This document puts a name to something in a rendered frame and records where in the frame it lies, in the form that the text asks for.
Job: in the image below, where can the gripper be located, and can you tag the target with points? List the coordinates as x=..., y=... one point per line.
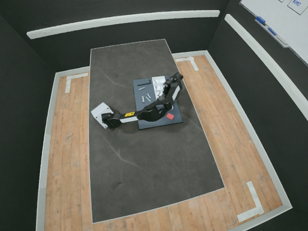
x=163, y=96

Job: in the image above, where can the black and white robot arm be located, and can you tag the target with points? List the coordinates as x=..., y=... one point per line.
x=148, y=113

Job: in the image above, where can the red flat rectangular block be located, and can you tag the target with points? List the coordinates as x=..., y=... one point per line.
x=170, y=116

